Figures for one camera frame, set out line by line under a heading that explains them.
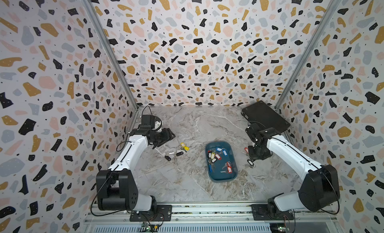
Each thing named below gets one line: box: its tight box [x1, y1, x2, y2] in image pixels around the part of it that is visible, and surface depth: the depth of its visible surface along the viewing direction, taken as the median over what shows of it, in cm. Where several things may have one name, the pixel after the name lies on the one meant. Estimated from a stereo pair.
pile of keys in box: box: [207, 147, 233, 174], surface depth 94 cm
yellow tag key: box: [180, 142, 191, 153], surface depth 100 cm
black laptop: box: [241, 100, 291, 133], surface depth 115 cm
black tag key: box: [247, 159, 255, 169], surface depth 92 cm
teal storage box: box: [205, 141, 238, 183], surface depth 92 cm
